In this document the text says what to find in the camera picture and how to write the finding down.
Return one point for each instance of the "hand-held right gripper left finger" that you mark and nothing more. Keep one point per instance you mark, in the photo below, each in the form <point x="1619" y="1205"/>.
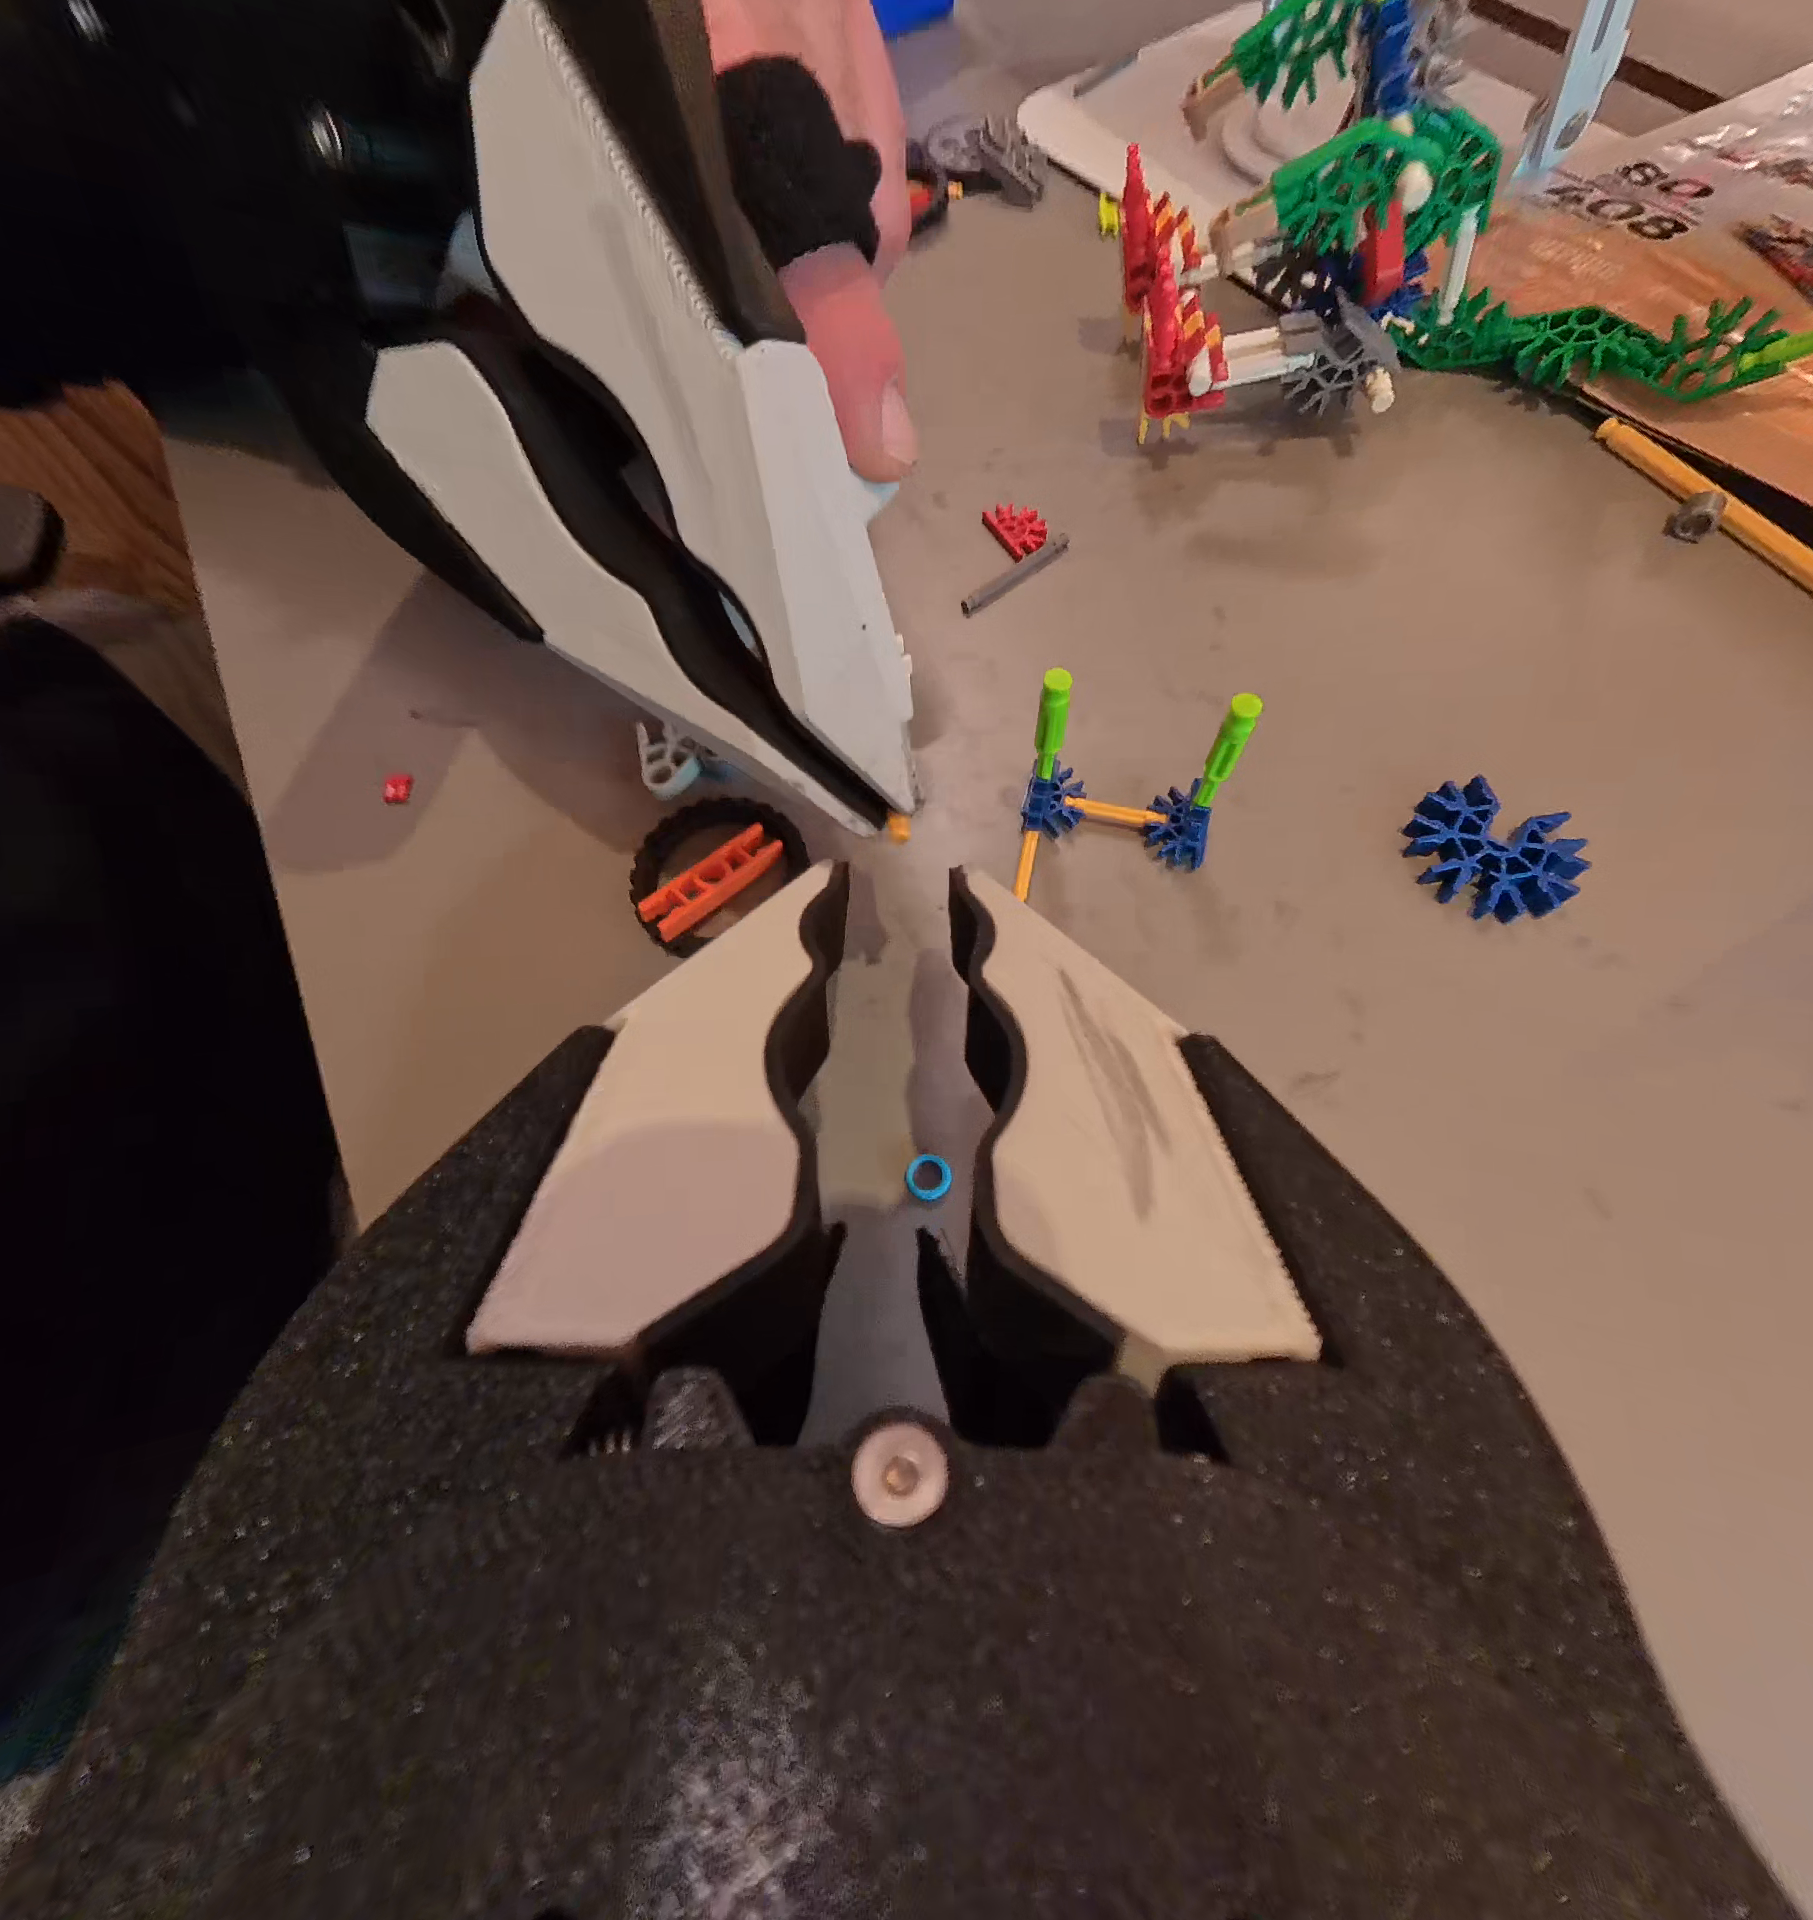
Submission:
<point x="650" y="1185"/>

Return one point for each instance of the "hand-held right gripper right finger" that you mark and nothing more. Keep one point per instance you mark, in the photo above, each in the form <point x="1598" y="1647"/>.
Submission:
<point x="1131" y="1185"/>

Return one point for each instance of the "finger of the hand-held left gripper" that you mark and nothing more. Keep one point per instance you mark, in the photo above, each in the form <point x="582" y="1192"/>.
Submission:
<point x="592" y="254"/>
<point x="457" y="435"/>

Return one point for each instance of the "lime green rod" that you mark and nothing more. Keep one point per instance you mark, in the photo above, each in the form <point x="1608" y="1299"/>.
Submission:
<point x="1053" y="717"/>
<point x="1230" y="745"/>

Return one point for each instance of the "person's left hand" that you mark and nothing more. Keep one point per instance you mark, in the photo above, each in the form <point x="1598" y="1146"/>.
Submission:
<point x="862" y="374"/>

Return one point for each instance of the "orange flat ladder connector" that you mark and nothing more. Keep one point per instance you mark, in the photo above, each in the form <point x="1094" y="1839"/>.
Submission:
<point x="709" y="885"/>

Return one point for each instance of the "pale grey wedge connector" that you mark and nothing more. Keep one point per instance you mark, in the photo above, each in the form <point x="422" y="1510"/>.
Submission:
<point x="650" y="743"/>

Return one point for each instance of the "dark toy wheel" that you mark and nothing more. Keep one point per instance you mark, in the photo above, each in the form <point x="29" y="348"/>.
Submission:
<point x="950" y="157"/>

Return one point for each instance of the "black rubber tyre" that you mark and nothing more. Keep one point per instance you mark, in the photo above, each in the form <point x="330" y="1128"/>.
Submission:
<point x="697" y="819"/>

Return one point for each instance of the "blue plastic bin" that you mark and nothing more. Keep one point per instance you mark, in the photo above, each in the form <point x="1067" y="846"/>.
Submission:
<point x="913" y="11"/>

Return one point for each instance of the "grey snowflake connector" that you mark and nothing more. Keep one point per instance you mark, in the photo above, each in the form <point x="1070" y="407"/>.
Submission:
<point x="1011" y="162"/>

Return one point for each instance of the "blue double snowflake connector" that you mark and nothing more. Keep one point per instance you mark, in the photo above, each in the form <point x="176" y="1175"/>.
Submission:
<point x="1496" y="847"/>

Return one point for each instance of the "small red connector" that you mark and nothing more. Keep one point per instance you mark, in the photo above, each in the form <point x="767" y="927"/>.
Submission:
<point x="1015" y="529"/>

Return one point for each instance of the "short grey rod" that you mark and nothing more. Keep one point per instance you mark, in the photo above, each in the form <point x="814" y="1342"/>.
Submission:
<point x="1015" y="577"/>

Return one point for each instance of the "colourful toy construction model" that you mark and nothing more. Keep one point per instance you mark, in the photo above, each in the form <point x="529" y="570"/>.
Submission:
<point x="1387" y="179"/>

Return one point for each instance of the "grey clip connector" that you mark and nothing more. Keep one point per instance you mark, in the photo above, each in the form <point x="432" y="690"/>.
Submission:
<point x="1694" y="515"/>

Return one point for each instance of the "long yellow rod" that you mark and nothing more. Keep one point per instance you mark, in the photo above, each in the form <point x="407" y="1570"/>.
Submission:
<point x="1776" y="549"/>

